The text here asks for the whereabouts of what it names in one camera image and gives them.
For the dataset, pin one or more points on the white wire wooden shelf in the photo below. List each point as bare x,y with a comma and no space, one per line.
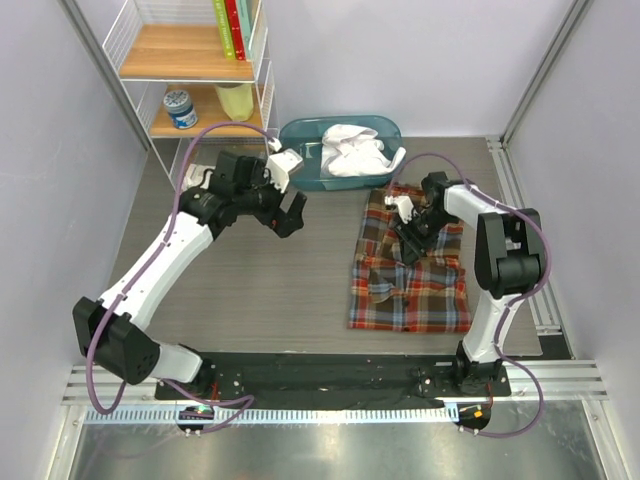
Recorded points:
157,46

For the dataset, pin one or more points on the plaid flannel long sleeve shirt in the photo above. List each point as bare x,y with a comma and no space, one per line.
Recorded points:
429,296

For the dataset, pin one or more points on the white long sleeve shirt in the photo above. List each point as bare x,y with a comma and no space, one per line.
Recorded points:
357,151

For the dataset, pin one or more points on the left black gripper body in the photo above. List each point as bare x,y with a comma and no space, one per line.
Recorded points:
260,198

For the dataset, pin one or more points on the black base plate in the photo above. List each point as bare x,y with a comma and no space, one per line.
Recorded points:
302,380

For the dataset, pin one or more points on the yellow plastic container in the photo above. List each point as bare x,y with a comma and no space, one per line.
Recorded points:
236,100

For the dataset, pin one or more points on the teal plastic basin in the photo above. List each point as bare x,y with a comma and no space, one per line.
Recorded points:
305,137

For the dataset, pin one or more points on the red book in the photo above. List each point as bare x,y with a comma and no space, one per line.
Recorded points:
235,27

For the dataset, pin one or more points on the blue white jar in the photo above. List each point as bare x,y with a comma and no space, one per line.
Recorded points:
179,106

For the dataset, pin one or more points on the grey white booklet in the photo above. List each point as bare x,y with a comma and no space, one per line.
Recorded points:
196,175

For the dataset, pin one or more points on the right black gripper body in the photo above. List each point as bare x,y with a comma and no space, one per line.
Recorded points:
423,229

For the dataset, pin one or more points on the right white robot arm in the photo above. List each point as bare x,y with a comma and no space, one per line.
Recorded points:
510,265

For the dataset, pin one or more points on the white slotted cable duct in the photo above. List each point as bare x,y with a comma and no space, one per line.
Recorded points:
191,414

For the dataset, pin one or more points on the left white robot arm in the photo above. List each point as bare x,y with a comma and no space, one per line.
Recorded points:
111,330

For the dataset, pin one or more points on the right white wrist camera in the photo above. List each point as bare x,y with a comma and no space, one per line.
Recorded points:
403,206

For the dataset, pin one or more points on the teal book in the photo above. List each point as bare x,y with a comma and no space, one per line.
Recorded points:
245,16

